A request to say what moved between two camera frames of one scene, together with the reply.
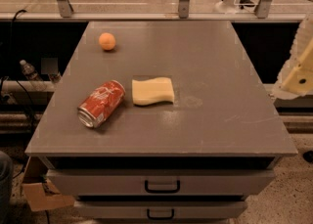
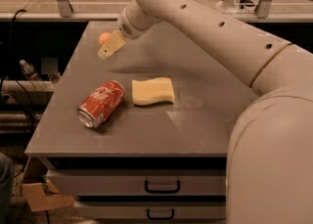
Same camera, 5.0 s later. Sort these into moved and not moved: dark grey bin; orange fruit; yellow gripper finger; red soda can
Moved: yellow gripper finger
Not moved: dark grey bin; red soda can; orange fruit
